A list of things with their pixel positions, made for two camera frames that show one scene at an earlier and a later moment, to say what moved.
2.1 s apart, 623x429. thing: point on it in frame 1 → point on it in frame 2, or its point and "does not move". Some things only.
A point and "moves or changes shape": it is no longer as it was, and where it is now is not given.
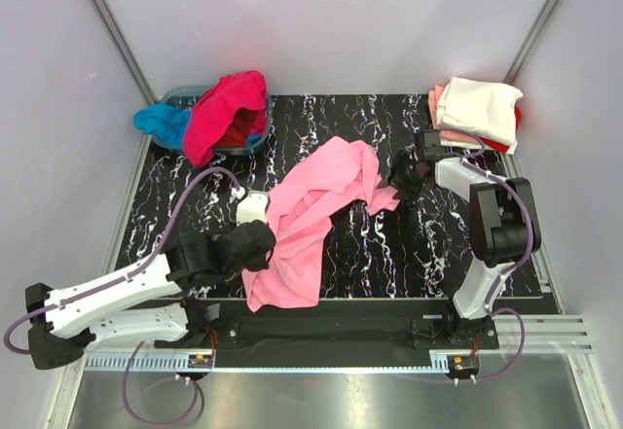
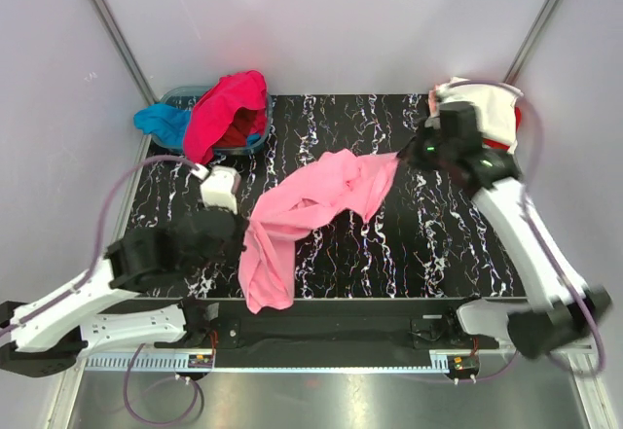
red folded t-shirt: (497, 146) does not move
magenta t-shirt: (210, 114) does not move
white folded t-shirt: (480, 108) does not move
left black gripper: (263, 246) → (233, 231)
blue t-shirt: (169, 124) does not move
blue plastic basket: (185, 97) does not move
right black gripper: (402, 176) → (414, 150)
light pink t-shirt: (302, 200) moves or changes shape
